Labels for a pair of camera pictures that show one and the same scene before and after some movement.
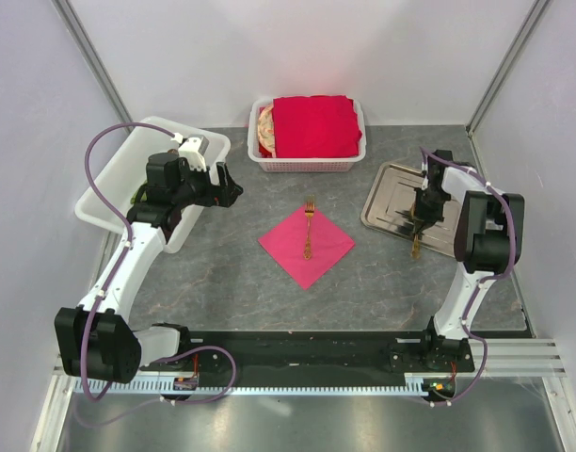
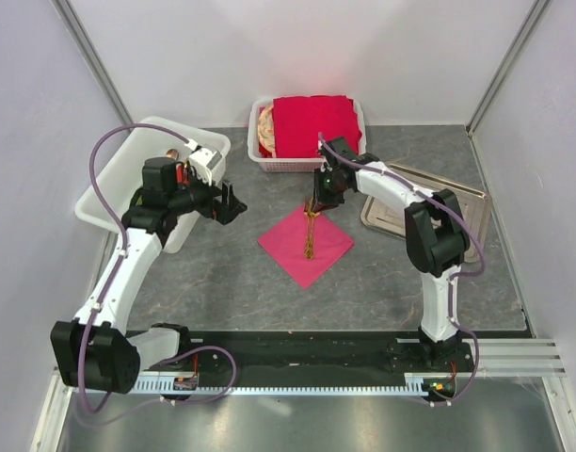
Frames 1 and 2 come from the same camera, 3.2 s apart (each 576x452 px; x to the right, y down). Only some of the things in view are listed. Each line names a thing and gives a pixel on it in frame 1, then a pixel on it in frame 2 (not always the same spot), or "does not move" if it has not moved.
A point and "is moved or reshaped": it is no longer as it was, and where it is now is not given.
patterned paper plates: (265, 130) does not move
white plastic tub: (125, 173) does not move
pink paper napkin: (285, 243) does not move
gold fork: (310, 210) does not move
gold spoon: (416, 248) is moved or reshaped
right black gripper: (424, 219) to (323, 201)
